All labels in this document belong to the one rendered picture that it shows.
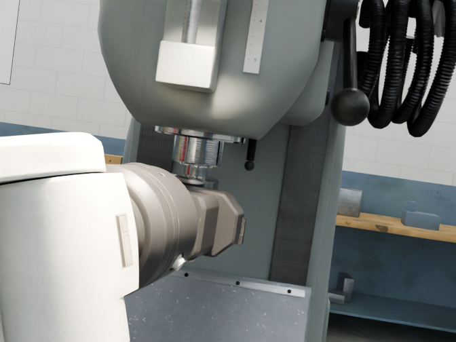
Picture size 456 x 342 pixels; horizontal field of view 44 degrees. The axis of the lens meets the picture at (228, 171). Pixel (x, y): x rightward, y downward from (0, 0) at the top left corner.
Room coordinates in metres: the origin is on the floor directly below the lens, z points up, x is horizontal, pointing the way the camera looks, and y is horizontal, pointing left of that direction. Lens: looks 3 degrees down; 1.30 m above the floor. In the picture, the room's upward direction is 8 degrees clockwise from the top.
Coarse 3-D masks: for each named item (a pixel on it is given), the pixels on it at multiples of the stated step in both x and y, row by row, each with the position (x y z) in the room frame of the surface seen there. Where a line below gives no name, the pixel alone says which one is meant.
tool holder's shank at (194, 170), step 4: (184, 164) 0.52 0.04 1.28; (188, 164) 0.52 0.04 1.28; (192, 164) 0.52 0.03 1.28; (184, 168) 0.53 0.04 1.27; (188, 168) 0.52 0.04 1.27; (192, 168) 0.52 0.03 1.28; (196, 168) 0.52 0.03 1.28; (200, 168) 0.52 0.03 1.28; (204, 168) 0.52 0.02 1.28; (184, 172) 0.53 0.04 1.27; (188, 172) 0.52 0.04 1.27; (192, 172) 0.52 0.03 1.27; (196, 172) 0.52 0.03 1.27; (200, 172) 0.52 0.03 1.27; (204, 172) 0.52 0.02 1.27; (196, 176) 0.52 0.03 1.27; (200, 176) 0.52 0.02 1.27; (204, 176) 0.52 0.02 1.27
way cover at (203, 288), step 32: (160, 288) 0.88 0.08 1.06; (192, 288) 0.88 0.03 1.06; (224, 288) 0.88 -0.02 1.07; (256, 288) 0.88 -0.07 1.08; (288, 288) 0.88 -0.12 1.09; (128, 320) 0.86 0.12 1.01; (160, 320) 0.86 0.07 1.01; (192, 320) 0.86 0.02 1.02; (224, 320) 0.86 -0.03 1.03; (256, 320) 0.86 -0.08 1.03; (288, 320) 0.86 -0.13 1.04
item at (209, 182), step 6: (174, 174) 0.52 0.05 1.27; (180, 174) 0.52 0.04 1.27; (180, 180) 0.51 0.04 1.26; (186, 180) 0.51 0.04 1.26; (192, 180) 0.51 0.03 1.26; (198, 180) 0.51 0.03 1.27; (204, 180) 0.51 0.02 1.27; (210, 180) 0.52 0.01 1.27; (216, 180) 0.52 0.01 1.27; (198, 186) 0.51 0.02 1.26; (204, 186) 0.51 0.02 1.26; (210, 186) 0.51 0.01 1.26; (216, 186) 0.52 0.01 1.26
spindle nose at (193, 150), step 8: (176, 136) 0.52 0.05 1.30; (184, 136) 0.51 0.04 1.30; (176, 144) 0.52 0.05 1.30; (184, 144) 0.51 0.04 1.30; (192, 144) 0.51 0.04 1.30; (200, 144) 0.51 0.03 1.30; (208, 144) 0.51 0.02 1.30; (216, 144) 0.51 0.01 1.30; (224, 144) 0.53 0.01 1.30; (176, 152) 0.52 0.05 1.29; (184, 152) 0.51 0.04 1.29; (192, 152) 0.51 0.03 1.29; (200, 152) 0.51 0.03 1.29; (208, 152) 0.51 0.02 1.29; (216, 152) 0.52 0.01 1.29; (176, 160) 0.51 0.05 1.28; (184, 160) 0.51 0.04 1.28; (192, 160) 0.51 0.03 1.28; (200, 160) 0.51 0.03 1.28; (208, 160) 0.51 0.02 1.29; (216, 160) 0.52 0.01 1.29
